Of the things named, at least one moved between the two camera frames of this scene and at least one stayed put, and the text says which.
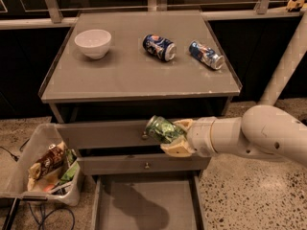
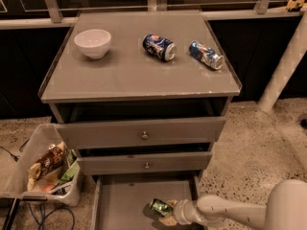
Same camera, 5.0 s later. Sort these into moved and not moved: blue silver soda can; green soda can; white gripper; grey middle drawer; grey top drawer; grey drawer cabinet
Moved: white gripper; green soda can
Not moved: blue silver soda can; grey middle drawer; grey top drawer; grey drawer cabinet
